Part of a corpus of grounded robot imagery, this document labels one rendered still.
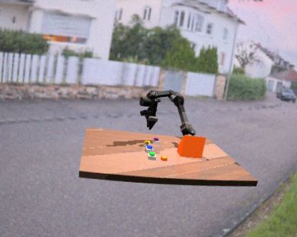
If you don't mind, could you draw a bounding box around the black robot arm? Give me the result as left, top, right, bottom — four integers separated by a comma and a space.
140, 89, 196, 136

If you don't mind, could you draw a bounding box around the magenta button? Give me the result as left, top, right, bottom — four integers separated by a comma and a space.
152, 138, 160, 145

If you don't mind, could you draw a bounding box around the green button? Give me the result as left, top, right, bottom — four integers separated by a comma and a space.
147, 152, 156, 160

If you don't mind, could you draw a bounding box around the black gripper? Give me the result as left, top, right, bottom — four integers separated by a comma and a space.
145, 107, 157, 130

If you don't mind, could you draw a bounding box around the blue button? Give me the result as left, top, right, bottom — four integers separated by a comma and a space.
146, 146, 154, 153

